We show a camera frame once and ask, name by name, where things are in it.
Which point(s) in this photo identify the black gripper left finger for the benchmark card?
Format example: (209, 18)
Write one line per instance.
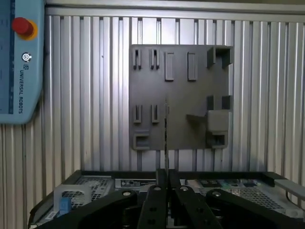
(114, 210)

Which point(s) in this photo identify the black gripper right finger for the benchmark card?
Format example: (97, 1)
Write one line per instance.
(214, 210)

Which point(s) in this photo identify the open black PC case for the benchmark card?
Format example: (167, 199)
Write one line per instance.
(95, 188)

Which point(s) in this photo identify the grey parts rack plate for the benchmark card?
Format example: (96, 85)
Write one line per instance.
(178, 95)

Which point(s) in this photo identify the blue Universal Robots teach pendant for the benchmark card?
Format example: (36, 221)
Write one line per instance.
(19, 62)

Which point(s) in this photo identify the red emergency stop button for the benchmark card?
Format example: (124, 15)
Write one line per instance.
(23, 27)

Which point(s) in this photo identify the grey drive bay bracket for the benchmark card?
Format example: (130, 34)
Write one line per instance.
(64, 195)

